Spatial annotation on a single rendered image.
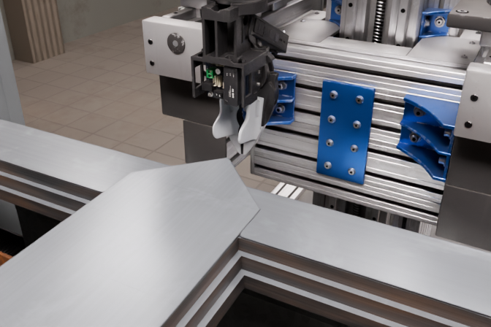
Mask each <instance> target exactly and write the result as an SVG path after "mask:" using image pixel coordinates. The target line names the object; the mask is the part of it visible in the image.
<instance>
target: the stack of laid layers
mask: <svg viewBox="0 0 491 327"><path fill-rule="evenodd" d="M99 194H101V193H100V192H98V191H93V190H91V189H88V188H84V187H82V186H79V185H75V184H72V183H70V182H66V181H63V180H59V179H56V178H54V177H50V176H47V175H45V174H40V173H38V172H34V171H32V170H29V169H25V168H22V167H19V166H16V165H13V164H10V163H7V162H3V161H0V199H1V200H4V201H7V202H9V203H12V204H15V205H18V206H20V207H23V208H26V209H29V210H31V211H34V212H37V213H39V214H42V215H45V216H48V217H50V218H53V219H56V220H60V221H61V222H62V221H64V220H65V219H67V218H68V217H69V216H70V215H72V214H73V213H75V212H76V211H78V210H79V209H80V208H81V207H83V206H85V205H86V204H87V203H88V202H90V201H91V200H93V199H94V198H96V197H97V196H98V195H99ZM244 288H246V289H249V290H251V291H254V292H257V293H260V294H262V295H265V296H268V297H270V298H273V299H276V300H279V301H282V302H284V303H287V304H291V305H292V306H295V307H299V308H300V309H304V310H307V311H309V312H312V313H315V314H317V315H321V316H323V317H325V318H329V319H331V320H334V321H337V322H339V323H342V324H345V325H347V326H351V327H491V317H488V316H486V315H482V314H479V313H476V312H472V311H470V310H467V309H463V308H460V307H456V306H454V305H451V304H447V303H445V302H442V301H438V300H435V299H432V298H429V297H426V296H422V295H419V294H417V293H413V292H410V291H406V290H403V289H401V288H397V287H395V286H392V285H387V284H385V283H382V282H379V281H376V280H372V279H369V278H366V277H363V276H360V275H358V274H354V273H351V272H347V271H344V270H342V269H338V268H335V267H332V266H328V265H326V264H323V263H319V262H317V261H312V260H310V259H307V258H303V257H301V256H298V255H294V254H291V253H288V252H285V251H282V250H278V249H275V248H273V247H269V246H267V245H263V244H259V243H257V242H253V241H251V240H248V239H244V238H241V237H240V235H239V236H238V237H237V238H236V240H235V241H234V242H233V243H232V244H231V245H230V246H229V248H228V249H227V250H226V251H225V252H224V254H223V255H222V256H221V257H220V258H219V259H218V260H217V261H216V263H215V264H214V265H213V267H212V268H211V269H210V270H209V272H208V273H207V274H206V275H205V276H204V277H203V278H202V279H201V281H200V282H199V283H198V284H197V286H196V287H195V288H194V289H193V291H192V292H190V294H189V295H188V296H187V297H186V299H185V300H184V301H183V302H182V303H181V305H180V306H179V307H178V308H177V309H176V310H175V311H174V312H173V314H172V315H171V316H170V318H169V319H168V320H167V321H166V322H165V324H164V325H163V326H162V327H216V326H217V325H218V323H219V322H220V320H221V319H222V317H223V316H224V315H225V314H226V312H227V311H228V309H229V308H230V307H231V306H232V304H233V303H234V301H235V300H236V298H237V297H238V296H239V295H240V293H241V292H242V290H243V289H244Z"/></svg>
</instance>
